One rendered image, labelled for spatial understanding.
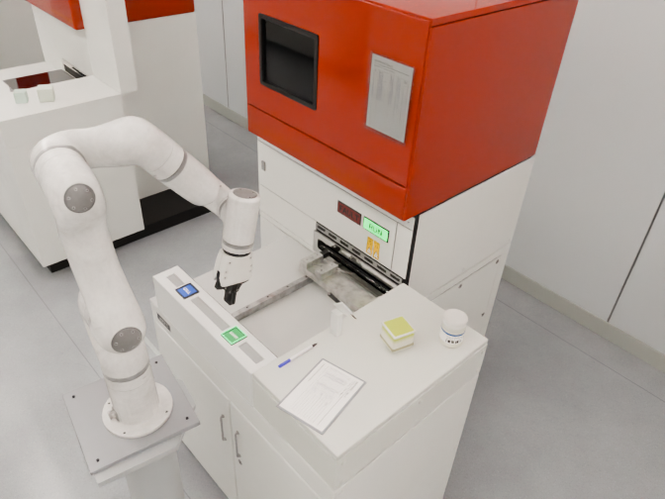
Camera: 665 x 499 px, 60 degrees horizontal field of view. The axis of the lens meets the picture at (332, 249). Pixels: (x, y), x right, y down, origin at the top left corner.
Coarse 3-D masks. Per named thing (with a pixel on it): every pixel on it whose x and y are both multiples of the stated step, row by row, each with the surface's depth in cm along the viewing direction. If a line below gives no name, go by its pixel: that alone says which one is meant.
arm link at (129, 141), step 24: (120, 120) 117; (144, 120) 120; (48, 144) 117; (72, 144) 119; (96, 144) 117; (120, 144) 117; (144, 144) 119; (168, 144) 123; (144, 168) 124; (168, 168) 125
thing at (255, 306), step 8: (296, 280) 209; (304, 280) 210; (312, 280) 213; (280, 288) 205; (288, 288) 206; (296, 288) 209; (264, 296) 201; (272, 296) 202; (280, 296) 205; (256, 304) 198; (264, 304) 200; (240, 312) 194; (248, 312) 197
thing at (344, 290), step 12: (300, 264) 212; (324, 264) 213; (312, 276) 209; (336, 276) 207; (324, 288) 206; (336, 288) 202; (348, 288) 202; (360, 288) 203; (348, 300) 197; (360, 300) 198
